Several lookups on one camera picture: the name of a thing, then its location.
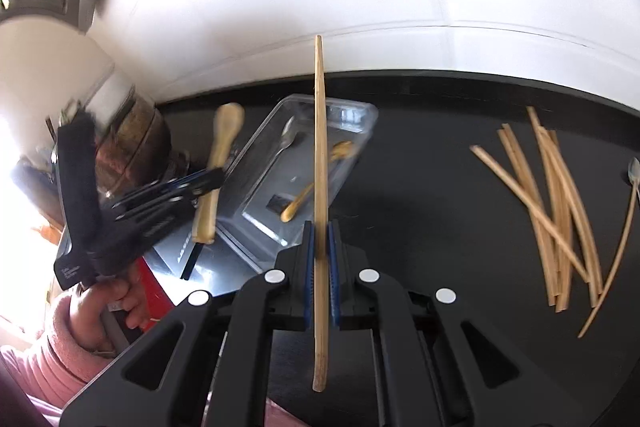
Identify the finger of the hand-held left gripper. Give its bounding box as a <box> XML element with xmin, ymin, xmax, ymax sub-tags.
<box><xmin>117</xmin><ymin>194</ymin><xmax>201</xmax><ymax>242</ymax></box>
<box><xmin>107</xmin><ymin>168</ymin><xmax>226</xmax><ymax>214</ymax></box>

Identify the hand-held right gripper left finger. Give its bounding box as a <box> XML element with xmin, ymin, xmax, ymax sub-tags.
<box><xmin>60</xmin><ymin>221</ymin><xmax>317</xmax><ymax>427</ymax></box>

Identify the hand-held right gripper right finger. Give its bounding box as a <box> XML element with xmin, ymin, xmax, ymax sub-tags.
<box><xmin>327</xmin><ymin>221</ymin><xmax>601</xmax><ymax>427</ymax></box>

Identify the wooden handled knife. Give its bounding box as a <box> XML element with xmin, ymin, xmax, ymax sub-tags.
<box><xmin>181</xmin><ymin>103</ymin><xmax>245</xmax><ymax>281</ymax></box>

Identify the light bamboo chopstick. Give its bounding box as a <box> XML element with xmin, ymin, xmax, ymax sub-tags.
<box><xmin>311</xmin><ymin>35</ymin><xmax>331</xmax><ymax>393</ymax></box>

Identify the clear plastic container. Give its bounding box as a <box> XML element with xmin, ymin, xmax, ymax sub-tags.
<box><xmin>215</xmin><ymin>94</ymin><xmax>379</xmax><ymax>275</ymax></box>

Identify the bunch of wooden chopsticks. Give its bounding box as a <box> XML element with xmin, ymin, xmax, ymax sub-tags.
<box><xmin>470</xmin><ymin>106</ymin><xmax>640</xmax><ymax>339</ymax></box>

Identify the person's left forearm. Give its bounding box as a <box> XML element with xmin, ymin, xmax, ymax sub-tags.
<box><xmin>0</xmin><ymin>291</ymin><xmax>121</xmax><ymax>410</ymax></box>

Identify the person's left hand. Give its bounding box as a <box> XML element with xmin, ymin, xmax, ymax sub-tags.
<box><xmin>69</xmin><ymin>267</ymin><xmax>152</xmax><ymax>354</ymax></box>

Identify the brown round pot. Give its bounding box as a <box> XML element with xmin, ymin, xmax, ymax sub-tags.
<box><xmin>75</xmin><ymin>67</ymin><xmax>191</xmax><ymax>204</ymax></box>

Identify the gold spoon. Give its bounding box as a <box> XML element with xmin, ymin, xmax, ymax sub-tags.
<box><xmin>280</xmin><ymin>141</ymin><xmax>354</xmax><ymax>223</ymax></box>

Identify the red box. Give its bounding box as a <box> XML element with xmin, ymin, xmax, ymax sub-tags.
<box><xmin>131</xmin><ymin>256</ymin><xmax>177</xmax><ymax>334</ymax></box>

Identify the silver flat appliance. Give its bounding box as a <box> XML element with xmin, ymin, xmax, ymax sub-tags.
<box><xmin>145</xmin><ymin>212</ymin><xmax>279</xmax><ymax>300</ymax></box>

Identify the small silver spoon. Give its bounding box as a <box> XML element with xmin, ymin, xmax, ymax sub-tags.
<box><xmin>274</xmin><ymin>117</ymin><xmax>299</xmax><ymax>158</ymax></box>

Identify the person's pink clothing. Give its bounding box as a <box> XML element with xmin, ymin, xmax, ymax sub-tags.
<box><xmin>265</xmin><ymin>397</ymin><xmax>313</xmax><ymax>427</ymax></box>

